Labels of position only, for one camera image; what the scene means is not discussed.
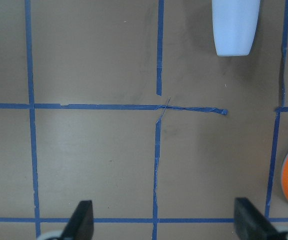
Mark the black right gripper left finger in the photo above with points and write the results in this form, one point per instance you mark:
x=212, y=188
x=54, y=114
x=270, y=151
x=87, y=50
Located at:
x=81, y=223

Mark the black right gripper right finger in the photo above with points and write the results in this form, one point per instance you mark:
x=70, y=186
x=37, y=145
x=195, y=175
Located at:
x=249, y=223

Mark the light blue plastic cup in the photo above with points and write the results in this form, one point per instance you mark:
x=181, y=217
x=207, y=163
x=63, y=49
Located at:
x=234, y=26

